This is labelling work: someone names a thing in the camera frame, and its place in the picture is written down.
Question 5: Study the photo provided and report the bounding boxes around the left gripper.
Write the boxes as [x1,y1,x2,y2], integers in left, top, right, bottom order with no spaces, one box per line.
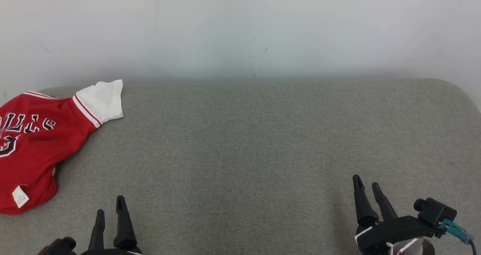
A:
[80,195,143,255]

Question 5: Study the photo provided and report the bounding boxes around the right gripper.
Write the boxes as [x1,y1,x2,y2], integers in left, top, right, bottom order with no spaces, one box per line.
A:
[352,175,436,252]

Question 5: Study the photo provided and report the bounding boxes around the red Bulls jersey white sleeves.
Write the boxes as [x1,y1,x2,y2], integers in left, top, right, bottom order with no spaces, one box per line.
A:
[0,80,124,215]

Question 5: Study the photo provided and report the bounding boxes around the black cable with teal plug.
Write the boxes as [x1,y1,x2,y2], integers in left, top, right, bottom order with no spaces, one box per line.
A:
[439,219,478,255]

